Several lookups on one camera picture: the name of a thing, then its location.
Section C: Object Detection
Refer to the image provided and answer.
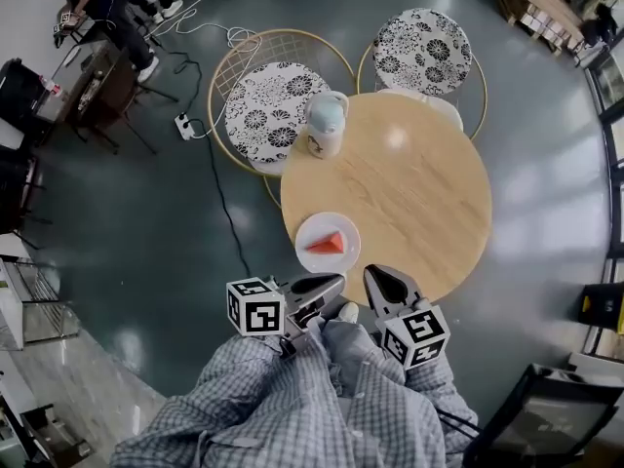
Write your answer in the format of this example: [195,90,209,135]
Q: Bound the white cable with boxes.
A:
[150,0,262,51]

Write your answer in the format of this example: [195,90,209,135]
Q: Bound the round floral seat cushion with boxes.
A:
[372,7,473,98]
[223,61,332,164]

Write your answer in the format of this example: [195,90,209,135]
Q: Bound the person's white shoe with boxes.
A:
[335,301,361,325]

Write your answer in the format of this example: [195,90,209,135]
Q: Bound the metal wire rack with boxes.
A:
[0,255,82,350]

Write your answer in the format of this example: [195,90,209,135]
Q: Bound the dark wooden chair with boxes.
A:
[67,46,179,155]

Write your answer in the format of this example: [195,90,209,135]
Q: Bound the person's light blue trousers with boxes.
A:
[321,319,406,399]

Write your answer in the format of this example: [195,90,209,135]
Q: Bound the white power strip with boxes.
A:
[174,112,196,141]

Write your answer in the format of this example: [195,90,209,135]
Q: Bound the person's left forearm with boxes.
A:
[194,331,323,409]

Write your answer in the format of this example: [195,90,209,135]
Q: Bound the person's checked shirt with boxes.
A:
[109,319,482,468]

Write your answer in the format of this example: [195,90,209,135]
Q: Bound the orange wedge-shaped food slice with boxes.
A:
[304,230,346,255]

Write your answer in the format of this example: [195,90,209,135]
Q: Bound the thin black strap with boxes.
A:
[433,407,482,438]

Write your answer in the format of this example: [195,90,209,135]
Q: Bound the person's right forearm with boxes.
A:
[404,353,479,438]

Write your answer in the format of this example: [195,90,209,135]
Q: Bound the white jug with blue lid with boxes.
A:
[304,90,350,160]

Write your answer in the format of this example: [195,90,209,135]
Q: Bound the white round plate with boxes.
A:
[294,212,362,275]

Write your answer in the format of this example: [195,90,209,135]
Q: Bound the black and yellow bin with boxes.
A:
[579,283,624,335]

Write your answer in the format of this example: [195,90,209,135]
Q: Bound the gold wire chair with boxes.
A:
[207,28,357,210]
[357,7,488,140]

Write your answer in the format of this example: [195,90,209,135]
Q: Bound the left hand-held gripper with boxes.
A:
[226,272,347,358]

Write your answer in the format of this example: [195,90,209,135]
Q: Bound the round wooden table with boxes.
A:
[280,92,493,309]

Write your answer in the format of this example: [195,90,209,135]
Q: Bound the stack of wooden boards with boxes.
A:
[491,0,586,58]

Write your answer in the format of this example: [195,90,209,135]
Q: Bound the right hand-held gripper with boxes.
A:
[364,263,452,371]

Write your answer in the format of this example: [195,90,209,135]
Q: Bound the long black power cable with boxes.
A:
[192,118,253,280]

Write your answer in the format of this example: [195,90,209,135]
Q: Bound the dark wooden side table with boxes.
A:
[36,39,128,140]

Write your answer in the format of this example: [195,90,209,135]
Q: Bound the dark stool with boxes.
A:
[19,405,94,468]

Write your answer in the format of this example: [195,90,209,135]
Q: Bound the black metal frame chair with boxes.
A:
[462,363,624,468]

